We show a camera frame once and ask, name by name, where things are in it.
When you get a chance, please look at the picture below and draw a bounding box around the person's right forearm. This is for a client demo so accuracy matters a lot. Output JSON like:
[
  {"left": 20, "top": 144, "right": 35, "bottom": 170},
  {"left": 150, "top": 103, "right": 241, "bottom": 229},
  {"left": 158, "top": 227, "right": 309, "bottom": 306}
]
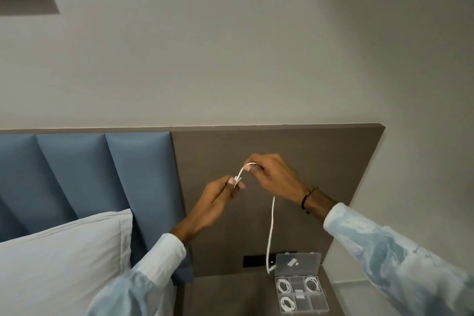
[{"left": 304, "top": 188, "right": 474, "bottom": 316}]

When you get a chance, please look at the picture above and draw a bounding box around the black beaded bracelet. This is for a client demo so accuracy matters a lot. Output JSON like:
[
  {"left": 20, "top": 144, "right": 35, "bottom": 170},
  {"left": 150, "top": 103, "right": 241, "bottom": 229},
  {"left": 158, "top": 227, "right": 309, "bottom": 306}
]
[{"left": 301, "top": 186, "right": 319, "bottom": 215}]

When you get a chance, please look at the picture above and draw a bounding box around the clear plastic organizer box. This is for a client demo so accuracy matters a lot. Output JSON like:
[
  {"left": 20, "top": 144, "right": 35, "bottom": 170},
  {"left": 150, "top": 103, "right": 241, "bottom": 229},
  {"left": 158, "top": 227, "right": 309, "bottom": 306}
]
[{"left": 274, "top": 251, "right": 330, "bottom": 314}]

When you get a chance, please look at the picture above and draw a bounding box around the white charging cable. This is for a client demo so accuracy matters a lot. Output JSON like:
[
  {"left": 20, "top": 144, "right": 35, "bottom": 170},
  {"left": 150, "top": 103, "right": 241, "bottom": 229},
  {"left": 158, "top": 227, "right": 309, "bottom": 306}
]
[{"left": 234, "top": 162, "right": 277, "bottom": 275}]

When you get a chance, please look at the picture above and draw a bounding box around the person's left hand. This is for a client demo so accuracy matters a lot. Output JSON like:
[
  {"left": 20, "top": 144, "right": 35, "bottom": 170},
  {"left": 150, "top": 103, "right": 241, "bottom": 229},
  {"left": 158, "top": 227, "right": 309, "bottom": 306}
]
[{"left": 192, "top": 176, "right": 246, "bottom": 227}]

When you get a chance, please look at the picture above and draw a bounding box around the black wall socket panel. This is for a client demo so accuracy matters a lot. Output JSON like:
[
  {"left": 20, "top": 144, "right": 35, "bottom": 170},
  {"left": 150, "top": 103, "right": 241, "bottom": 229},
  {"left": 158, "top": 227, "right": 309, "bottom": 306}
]
[{"left": 243, "top": 252, "right": 297, "bottom": 268}]

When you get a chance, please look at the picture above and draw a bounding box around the blue padded headboard panel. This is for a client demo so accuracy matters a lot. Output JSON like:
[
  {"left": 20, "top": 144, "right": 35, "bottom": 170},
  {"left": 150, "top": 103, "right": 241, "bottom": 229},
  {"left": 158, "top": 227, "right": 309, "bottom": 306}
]
[
  {"left": 105, "top": 132, "right": 194, "bottom": 285},
  {"left": 0, "top": 134, "right": 80, "bottom": 243},
  {"left": 36, "top": 133, "right": 135, "bottom": 222}
]

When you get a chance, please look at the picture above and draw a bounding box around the brown wooden headboard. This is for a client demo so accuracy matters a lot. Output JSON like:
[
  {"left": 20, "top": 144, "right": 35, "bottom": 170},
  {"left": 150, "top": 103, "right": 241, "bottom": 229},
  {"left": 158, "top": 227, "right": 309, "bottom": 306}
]
[{"left": 0, "top": 123, "right": 386, "bottom": 278}]

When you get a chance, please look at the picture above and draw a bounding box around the person's left forearm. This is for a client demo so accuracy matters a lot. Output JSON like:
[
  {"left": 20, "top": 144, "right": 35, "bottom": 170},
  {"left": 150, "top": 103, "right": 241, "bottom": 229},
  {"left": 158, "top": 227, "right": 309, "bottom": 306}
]
[{"left": 86, "top": 216, "right": 208, "bottom": 316}]

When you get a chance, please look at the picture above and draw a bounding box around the person's right hand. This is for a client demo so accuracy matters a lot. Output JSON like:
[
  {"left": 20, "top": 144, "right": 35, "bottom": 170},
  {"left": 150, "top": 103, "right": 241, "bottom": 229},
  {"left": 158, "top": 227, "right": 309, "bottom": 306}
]
[{"left": 245, "top": 153, "right": 309, "bottom": 204}]

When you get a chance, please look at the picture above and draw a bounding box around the white pillow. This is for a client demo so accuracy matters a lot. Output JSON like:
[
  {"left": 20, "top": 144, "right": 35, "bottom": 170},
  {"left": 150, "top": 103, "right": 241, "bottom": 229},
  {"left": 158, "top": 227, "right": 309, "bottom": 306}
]
[{"left": 0, "top": 209, "right": 176, "bottom": 316}]

